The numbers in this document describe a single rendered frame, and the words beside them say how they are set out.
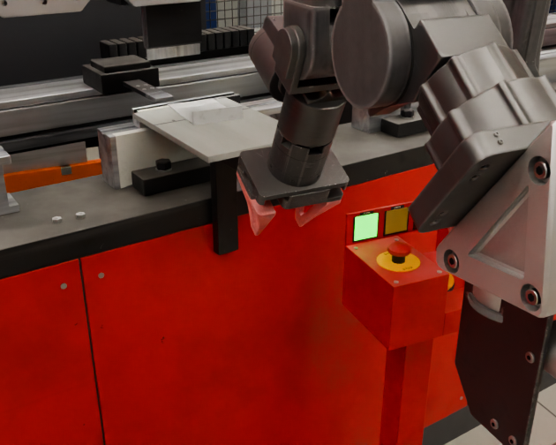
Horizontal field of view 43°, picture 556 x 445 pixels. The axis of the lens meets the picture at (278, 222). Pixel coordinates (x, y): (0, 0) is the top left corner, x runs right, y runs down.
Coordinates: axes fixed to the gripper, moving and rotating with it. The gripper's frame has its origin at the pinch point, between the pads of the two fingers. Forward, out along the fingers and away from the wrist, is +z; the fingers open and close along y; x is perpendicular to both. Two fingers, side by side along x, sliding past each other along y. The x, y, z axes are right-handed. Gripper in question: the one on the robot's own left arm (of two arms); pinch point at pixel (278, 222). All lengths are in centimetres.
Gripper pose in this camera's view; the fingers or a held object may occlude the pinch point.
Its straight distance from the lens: 79.5
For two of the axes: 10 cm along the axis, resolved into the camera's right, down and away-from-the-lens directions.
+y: -9.1, 1.8, -3.8
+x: 3.7, 7.5, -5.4
